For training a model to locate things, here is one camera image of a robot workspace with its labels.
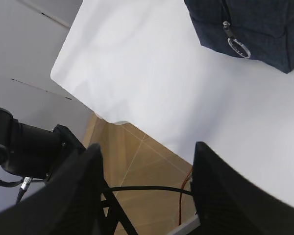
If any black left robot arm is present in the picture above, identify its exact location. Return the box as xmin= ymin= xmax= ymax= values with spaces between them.
xmin=0 ymin=108 xmax=86 ymax=181

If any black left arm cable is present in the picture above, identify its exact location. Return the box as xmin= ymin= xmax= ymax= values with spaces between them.
xmin=0 ymin=166 xmax=194 ymax=204

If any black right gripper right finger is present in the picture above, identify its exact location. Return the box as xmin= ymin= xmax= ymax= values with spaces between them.
xmin=191 ymin=142 xmax=294 ymax=235

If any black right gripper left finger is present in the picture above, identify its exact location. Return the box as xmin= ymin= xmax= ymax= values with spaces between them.
xmin=0 ymin=144 xmax=103 ymax=235

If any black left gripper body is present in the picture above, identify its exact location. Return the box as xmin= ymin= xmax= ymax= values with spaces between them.
xmin=43 ymin=124 xmax=86 ymax=183

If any black table frame strut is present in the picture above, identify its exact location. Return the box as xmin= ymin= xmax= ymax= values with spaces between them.
xmin=98 ymin=188 xmax=138 ymax=235

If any navy blue fabric bag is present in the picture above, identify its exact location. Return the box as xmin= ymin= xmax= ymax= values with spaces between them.
xmin=185 ymin=0 xmax=294 ymax=73

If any orange floor cable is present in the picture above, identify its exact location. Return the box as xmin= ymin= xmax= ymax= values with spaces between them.
xmin=177 ymin=168 xmax=194 ymax=226

